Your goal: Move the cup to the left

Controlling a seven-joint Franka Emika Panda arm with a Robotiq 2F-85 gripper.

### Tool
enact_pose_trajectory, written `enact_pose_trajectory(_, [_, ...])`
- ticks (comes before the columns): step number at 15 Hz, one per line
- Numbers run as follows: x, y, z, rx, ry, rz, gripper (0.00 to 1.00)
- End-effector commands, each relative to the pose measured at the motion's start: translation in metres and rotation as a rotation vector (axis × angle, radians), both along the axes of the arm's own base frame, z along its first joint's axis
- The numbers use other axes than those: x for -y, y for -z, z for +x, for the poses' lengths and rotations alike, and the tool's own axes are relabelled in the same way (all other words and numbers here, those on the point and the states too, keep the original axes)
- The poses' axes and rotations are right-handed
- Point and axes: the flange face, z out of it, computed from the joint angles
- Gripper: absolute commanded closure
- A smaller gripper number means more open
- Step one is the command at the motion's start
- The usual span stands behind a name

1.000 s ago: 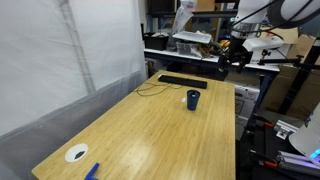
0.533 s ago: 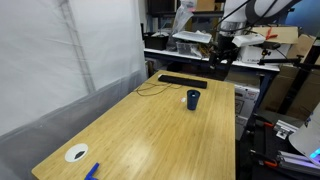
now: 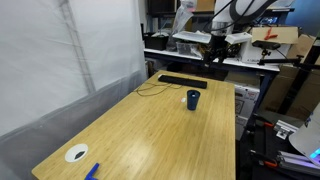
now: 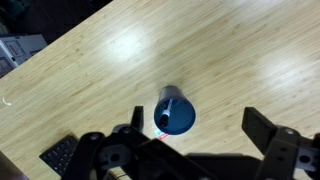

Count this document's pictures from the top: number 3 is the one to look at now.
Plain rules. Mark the white round desk grommet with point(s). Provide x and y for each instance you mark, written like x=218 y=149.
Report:
x=71 y=155

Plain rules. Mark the white flat tray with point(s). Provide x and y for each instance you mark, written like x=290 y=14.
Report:
x=191 y=36

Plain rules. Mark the cardboard box with clamp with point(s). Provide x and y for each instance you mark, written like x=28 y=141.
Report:
x=288 y=35

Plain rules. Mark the clear plastic bag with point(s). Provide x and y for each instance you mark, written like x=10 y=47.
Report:
x=181 y=18

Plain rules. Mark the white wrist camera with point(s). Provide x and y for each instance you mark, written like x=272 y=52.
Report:
x=238 y=37

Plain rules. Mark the white fabric curtain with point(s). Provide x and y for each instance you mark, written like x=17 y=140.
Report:
x=40 y=66

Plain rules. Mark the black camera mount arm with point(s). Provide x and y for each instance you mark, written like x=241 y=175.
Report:
x=283 y=61

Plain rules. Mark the black exterior camera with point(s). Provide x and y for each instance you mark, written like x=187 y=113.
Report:
x=266 y=44

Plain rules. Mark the large brown cardboard box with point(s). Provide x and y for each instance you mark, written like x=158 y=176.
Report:
x=300 y=96

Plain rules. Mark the short aluminium extrusion bracket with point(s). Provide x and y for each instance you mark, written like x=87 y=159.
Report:
x=285 y=128

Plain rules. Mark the white workbench shelf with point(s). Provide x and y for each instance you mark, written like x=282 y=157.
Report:
x=186 y=56

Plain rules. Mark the dark blue plastic cup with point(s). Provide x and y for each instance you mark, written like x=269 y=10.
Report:
x=193 y=101

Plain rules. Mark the long aluminium extrusion rail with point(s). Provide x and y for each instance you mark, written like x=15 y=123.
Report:
x=296 y=161

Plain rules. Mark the red spring clamp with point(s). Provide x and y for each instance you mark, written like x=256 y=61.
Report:
x=270 y=35

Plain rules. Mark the black storage bin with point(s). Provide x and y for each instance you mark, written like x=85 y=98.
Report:
x=156 y=41

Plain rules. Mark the black computer keyboard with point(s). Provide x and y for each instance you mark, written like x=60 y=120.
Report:
x=181 y=81

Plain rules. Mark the orange black clamp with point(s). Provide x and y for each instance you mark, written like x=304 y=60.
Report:
x=270 y=163
x=268 y=124

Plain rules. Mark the black overhead shelf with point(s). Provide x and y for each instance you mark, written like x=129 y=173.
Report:
x=166 y=13

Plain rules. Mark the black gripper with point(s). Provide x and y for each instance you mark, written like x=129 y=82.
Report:
x=218 y=45

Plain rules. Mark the white printed carton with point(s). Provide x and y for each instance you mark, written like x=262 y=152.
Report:
x=243 y=106

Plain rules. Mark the clear plastic container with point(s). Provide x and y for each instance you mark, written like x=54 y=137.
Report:
x=186 y=48

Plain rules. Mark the small white red sticker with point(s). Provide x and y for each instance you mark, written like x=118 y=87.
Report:
x=183 y=99

